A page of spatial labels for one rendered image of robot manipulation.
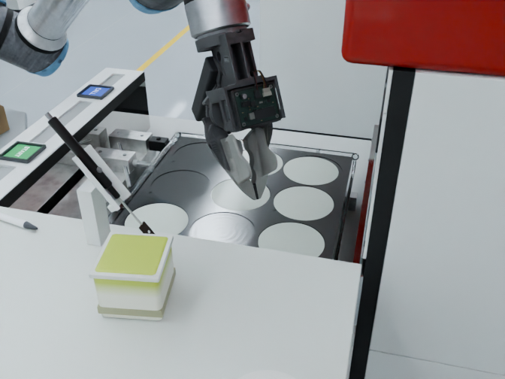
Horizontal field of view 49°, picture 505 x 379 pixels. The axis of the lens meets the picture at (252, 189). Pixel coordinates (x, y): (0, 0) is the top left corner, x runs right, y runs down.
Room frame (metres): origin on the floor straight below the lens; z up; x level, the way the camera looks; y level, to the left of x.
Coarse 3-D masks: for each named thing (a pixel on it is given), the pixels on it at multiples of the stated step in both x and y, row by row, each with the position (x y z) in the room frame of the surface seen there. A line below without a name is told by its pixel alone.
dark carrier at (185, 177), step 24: (192, 144) 0.97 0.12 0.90; (168, 168) 0.87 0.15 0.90; (192, 168) 0.87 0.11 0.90; (216, 168) 0.87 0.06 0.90; (144, 192) 0.80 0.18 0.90; (168, 192) 0.80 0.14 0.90; (192, 192) 0.80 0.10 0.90; (336, 192) 0.80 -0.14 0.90; (120, 216) 0.73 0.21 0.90; (192, 216) 0.73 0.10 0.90; (216, 216) 0.73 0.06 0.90; (240, 216) 0.73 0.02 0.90; (264, 216) 0.73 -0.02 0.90; (336, 216) 0.73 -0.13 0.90; (216, 240) 0.67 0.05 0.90; (240, 240) 0.67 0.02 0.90
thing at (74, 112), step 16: (96, 80) 1.14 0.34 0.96; (112, 80) 1.15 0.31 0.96; (128, 80) 1.14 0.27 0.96; (112, 96) 1.06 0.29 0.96; (64, 112) 0.98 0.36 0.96; (80, 112) 0.99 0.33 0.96; (96, 112) 0.98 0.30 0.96; (32, 128) 0.92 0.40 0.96; (48, 128) 0.92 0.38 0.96; (48, 144) 0.85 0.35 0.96; (0, 160) 0.80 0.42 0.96; (32, 160) 0.80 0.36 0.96; (0, 176) 0.76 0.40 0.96; (16, 176) 0.75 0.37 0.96; (0, 192) 0.70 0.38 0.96
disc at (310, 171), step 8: (296, 160) 0.90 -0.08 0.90; (304, 160) 0.90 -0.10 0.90; (312, 160) 0.90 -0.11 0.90; (320, 160) 0.90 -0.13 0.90; (288, 168) 0.87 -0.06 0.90; (296, 168) 0.87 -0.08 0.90; (304, 168) 0.87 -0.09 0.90; (312, 168) 0.87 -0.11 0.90; (320, 168) 0.87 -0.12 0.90; (328, 168) 0.87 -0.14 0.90; (336, 168) 0.87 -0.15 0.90; (288, 176) 0.84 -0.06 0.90; (296, 176) 0.85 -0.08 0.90; (304, 176) 0.85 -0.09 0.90; (312, 176) 0.85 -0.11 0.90; (320, 176) 0.85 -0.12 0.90; (328, 176) 0.85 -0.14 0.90; (336, 176) 0.85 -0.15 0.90; (312, 184) 0.82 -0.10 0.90; (320, 184) 0.82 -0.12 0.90
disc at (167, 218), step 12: (156, 204) 0.76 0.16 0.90; (168, 204) 0.76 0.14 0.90; (132, 216) 0.73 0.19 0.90; (144, 216) 0.73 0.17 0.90; (156, 216) 0.73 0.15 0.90; (168, 216) 0.73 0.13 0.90; (180, 216) 0.73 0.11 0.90; (156, 228) 0.69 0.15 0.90; (168, 228) 0.69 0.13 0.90; (180, 228) 0.69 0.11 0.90
